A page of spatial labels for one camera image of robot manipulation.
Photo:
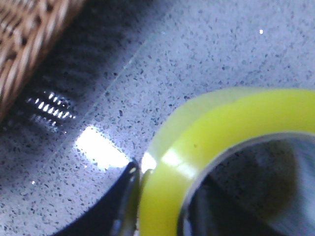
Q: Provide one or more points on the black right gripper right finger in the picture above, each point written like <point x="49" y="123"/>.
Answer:
<point x="261" y="187"/>

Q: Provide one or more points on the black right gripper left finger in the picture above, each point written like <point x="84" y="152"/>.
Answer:
<point x="115" y="214"/>

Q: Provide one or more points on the yellow tape roll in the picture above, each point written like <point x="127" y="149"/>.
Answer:
<point x="199" y="135"/>

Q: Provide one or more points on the brown wicker basket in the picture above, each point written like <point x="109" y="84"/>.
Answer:
<point x="28" y="31"/>

